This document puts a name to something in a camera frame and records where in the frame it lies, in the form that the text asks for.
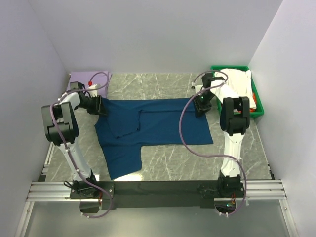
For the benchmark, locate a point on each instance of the black base beam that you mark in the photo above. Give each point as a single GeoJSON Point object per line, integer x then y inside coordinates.
{"type": "Point", "coordinates": [151, 194]}

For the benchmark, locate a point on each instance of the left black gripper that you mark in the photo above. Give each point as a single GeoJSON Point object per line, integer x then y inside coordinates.
{"type": "Point", "coordinates": [98, 108]}

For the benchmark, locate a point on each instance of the white t shirt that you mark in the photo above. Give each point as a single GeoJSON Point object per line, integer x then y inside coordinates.
{"type": "Point", "coordinates": [223, 90]}

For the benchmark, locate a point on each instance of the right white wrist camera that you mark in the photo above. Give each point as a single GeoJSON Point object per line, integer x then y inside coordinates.
{"type": "Point", "coordinates": [197, 89]}

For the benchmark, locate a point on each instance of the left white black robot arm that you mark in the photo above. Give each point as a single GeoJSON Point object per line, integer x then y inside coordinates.
{"type": "Point", "coordinates": [62, 130]}

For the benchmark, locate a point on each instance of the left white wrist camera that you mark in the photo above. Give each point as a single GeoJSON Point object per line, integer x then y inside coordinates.
{"type": "Point", "coordinates": [93, 90]}

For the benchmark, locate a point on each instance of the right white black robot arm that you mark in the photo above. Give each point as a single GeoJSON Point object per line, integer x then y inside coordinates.
{"type": "Point", "coordinates": [234, 121]}

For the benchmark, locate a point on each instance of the green plastic bin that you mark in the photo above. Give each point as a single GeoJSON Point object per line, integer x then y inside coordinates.
{"type": "Point", "coordinates": [240, 81]}

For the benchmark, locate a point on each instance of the folded lavender t shirt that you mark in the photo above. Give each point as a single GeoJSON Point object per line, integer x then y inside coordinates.
{"type": "Point", "coordinates": [100, 79]}

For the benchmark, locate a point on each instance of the blue t shirt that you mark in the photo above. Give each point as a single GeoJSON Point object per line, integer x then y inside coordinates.
{"type": "Point", "coordinates": [131, 124]}

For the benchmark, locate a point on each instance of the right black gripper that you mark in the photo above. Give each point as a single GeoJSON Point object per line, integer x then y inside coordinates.
{"type": "Point", "coordinates": [201, 108]}

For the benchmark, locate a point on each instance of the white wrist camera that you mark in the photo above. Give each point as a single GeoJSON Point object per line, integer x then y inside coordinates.
{"type": "Point", "coordinates": [93, 90]}
{"type": "Point", "coordinates": [197, 89]}

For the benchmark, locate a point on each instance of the orange garment in bin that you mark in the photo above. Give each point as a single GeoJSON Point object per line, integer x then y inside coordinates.
{"type": "Point", "coordinates": [253, 102]}

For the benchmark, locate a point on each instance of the aluminium rail frame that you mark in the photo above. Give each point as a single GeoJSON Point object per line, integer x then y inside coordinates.
{"type": "Point", "coordinates": [260, 185]}

